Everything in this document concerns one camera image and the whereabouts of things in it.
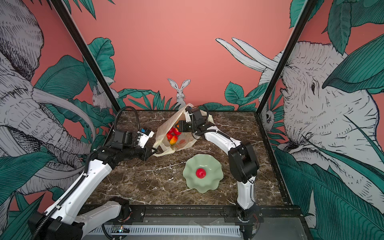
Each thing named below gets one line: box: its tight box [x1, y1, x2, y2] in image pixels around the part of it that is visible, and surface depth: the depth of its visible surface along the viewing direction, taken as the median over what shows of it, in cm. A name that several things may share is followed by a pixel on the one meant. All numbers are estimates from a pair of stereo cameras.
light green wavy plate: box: [182, 154, 224, 193], surface depth 88 cm
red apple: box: [195, 168, 207, 179], surface depth 86 cm
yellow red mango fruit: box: [169, 135, 178, 145], surface depth 102 cm
